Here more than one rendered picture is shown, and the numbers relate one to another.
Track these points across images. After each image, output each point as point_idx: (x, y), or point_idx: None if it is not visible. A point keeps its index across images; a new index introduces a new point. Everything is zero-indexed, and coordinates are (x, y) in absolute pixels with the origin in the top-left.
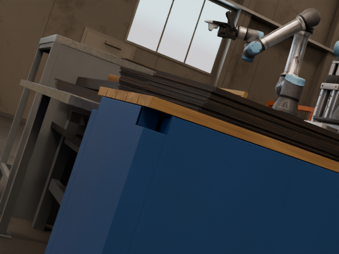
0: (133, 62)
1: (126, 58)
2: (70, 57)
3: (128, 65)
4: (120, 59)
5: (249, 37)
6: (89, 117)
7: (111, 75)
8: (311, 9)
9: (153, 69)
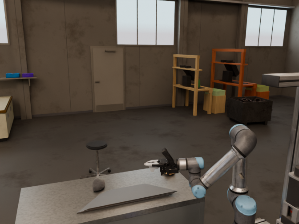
0: (96, 207)
1: (88, 209)
2: None
3: (90, 223)
4: (81, 223)
5: (191, 169)
6: None
7: None
8: (245, 137)
9: (115, 203)
